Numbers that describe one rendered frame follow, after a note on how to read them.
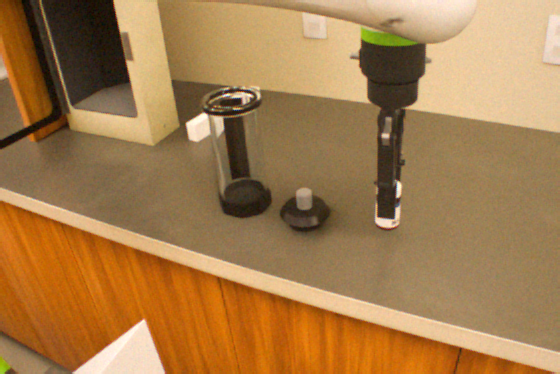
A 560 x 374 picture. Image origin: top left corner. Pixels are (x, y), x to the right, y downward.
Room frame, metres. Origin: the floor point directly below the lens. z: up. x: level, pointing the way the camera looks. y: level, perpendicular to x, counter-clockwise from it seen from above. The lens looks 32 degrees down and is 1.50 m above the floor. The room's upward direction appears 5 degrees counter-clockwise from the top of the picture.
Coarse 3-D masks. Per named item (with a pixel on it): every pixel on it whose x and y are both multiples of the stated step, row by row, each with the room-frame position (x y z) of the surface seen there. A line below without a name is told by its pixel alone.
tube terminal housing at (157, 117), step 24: (120, 0) 1.12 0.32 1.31; (144, 0) 1.18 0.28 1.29; (120, 24) 1.13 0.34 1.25; (144, 24) 1.16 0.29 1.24; (144, 48) 1.15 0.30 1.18; (144, 72) 1.14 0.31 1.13; (168, 72) 1.21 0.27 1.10; (144, 96) 1.12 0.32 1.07; (168, 96) 1.19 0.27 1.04; (72, 120) 1.26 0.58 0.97; (96, 120) 1.21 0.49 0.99; (120, 120) 1.17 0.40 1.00; (144, 120) 1.12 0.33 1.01; (168, 120) 1.18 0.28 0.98
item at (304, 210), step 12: (300, 192) 0.75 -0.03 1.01; (288, 204) 0.76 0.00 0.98; (300, 204) 0.74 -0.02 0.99; (312, 204) 0.75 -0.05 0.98; (324, 204) 0.75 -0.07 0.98; (288, 216) 0.73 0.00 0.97; (300, 216) 0.72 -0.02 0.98; (312, 216) 0.72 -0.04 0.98; (324, 216) 0.72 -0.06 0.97; (300, 228) 0.72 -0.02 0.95; (312, 228) 0.72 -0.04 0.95
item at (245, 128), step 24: (216, 96) 0.86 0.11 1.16; (240, 96) 0.87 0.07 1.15; (216, 120) 0.79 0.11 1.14; (240, 120) 0.78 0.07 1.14; (216, 144) 0.80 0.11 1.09; (240, 144) 0.78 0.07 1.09; (216, 168) 0.81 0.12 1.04; (240, 168) 0.78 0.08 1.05; (264, 168) 0.82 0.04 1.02; (240, 192) 0.78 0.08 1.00; (264, 192) 0.81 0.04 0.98
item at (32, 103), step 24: (0, 0) 1.19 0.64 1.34; (0, 24) 1.18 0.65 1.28; (24, 24) 1.23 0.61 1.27; (0, 48) 1.16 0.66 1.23; (24, 48) 1.21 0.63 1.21; (0, 72) 1.15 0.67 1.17; (24, 72) 1.20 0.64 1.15; (0, 96) 1.13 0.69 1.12; (24, 96) 1.18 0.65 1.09; (48, 96) 1.23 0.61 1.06; (0, 120) 1.11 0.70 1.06; (24, 120) 1.16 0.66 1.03
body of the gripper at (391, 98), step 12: (372, 84) 0.66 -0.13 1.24; (384, 84) 0.65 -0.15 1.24; (408, 84) 0.64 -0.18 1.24; (372, 96) 0.66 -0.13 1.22; (384, 96) 0.64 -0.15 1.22; (396, 96) 0.64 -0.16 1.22; (408, 96) 0.64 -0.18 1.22; (384, 108) 0.64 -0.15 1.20; (396, 108) 0.64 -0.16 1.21; (384, 120) 0.64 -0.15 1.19; (396, 120) 0.64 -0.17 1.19; (396, 132) 0.65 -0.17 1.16
